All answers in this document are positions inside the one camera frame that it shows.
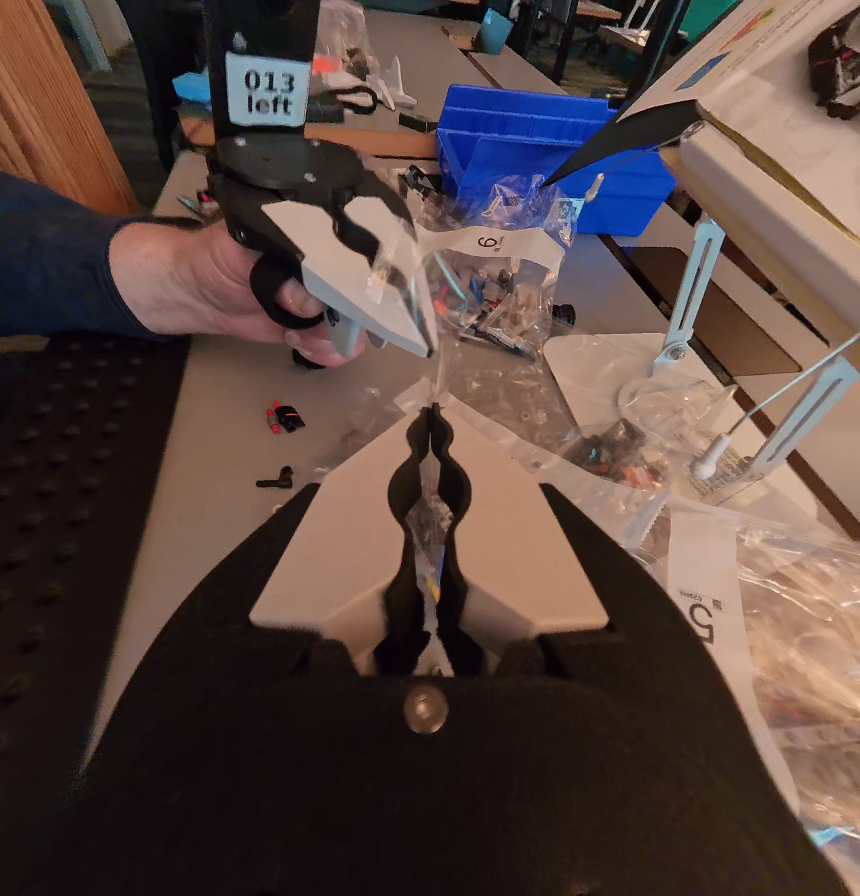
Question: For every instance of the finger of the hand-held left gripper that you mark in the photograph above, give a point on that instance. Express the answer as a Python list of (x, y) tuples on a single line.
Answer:
[(332, 280), (395, 231)]

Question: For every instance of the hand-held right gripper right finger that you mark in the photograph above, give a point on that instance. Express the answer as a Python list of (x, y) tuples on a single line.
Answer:
[(528, 560)]

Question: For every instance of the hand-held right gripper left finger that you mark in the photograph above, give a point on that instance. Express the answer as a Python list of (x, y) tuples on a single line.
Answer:
[(332, 560)]

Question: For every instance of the black lego subassembly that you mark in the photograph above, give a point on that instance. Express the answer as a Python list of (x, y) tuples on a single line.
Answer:
[(423, 182)]

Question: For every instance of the black lego tyre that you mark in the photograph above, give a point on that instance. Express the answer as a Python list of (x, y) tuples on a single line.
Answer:
[(563, 315)]

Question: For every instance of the person's left hand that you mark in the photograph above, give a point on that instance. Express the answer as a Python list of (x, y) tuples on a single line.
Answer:
[(185, 280)]

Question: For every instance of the small hand tool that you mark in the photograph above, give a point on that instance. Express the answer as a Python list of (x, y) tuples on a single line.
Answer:
[(200, 203)]

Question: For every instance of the brown cardboard strip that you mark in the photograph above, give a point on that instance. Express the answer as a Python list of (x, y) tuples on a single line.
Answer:
[(381, 140)]

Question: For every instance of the black L connector with axle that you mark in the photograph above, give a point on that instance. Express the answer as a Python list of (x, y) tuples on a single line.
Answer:
[(276, 479)]

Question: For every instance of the small black block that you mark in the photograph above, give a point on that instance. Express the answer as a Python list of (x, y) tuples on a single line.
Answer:
[(417, 122)]

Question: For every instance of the clear bag of dark pieces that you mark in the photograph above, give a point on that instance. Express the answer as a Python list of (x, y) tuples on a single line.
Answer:
[(500, 280)]

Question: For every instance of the white pointed plastic object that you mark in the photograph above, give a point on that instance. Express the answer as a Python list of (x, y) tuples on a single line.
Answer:
[(391, 87)]

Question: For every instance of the black piece with red pin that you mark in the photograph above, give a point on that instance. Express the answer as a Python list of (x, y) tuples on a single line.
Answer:
[(286, 418)]

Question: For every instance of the blue plastic bin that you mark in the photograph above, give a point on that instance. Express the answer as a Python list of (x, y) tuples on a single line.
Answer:
[(542, 147)]

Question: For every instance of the teal cup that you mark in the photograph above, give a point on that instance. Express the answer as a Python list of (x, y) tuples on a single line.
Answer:
[(496, 31)]

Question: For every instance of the wooden panel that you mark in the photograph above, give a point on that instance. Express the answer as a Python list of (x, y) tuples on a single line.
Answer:
[(45, 91)]

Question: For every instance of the dark perforated panel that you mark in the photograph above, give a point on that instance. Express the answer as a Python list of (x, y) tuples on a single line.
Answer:
[(52, 560)]

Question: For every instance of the clear bag with white label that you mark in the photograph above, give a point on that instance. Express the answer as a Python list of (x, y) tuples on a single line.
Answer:
[(808, 630)]

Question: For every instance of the beige book stand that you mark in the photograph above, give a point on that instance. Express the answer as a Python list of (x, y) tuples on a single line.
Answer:
[(787, 231)]

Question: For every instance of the black vertical post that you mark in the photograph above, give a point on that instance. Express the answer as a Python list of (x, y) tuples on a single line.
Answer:
[(657, 49)]

